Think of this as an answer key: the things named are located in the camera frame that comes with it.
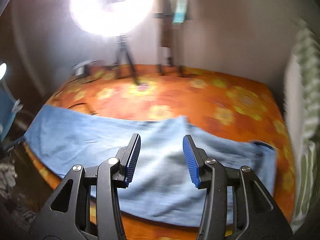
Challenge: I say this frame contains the green white patterned blanket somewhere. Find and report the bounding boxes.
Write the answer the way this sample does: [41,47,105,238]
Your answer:
[284,20,319,232]

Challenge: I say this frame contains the tall silver tripod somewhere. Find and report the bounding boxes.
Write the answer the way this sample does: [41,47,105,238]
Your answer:
[154,0,188,77]

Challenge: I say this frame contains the white power strip with adapters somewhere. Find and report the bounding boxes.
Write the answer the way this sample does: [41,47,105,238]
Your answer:
[72,60,91,77]

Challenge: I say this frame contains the light blue denim pants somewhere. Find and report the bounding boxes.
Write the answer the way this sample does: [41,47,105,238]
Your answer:
[24,105,277,227]

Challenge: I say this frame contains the bright ring light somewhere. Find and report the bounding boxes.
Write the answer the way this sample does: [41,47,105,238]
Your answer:
[69,0,155,38]

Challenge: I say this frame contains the colourful cloth on tripod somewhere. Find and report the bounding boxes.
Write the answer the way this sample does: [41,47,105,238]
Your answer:
[170,0,188,25]

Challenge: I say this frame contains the small black tripod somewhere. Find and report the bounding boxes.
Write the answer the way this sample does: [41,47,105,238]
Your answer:
[110,35,140,85]

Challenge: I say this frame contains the orange floral bed sheet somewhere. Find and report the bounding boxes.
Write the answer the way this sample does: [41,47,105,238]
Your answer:
[23,64,297,240]

